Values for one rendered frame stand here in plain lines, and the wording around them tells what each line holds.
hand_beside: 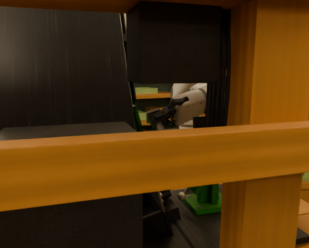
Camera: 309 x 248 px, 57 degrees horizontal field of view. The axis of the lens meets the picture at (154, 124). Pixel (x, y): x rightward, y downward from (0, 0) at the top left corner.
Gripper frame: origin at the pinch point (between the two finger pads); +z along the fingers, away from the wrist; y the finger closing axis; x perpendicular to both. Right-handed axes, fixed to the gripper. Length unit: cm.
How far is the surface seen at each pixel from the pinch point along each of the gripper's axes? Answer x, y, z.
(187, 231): 28.1, -19.3, 4.3
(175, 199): 14.1, -35.0, -0.9
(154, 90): -320, -422, -164
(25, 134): 0.2, 17.0, 32.5
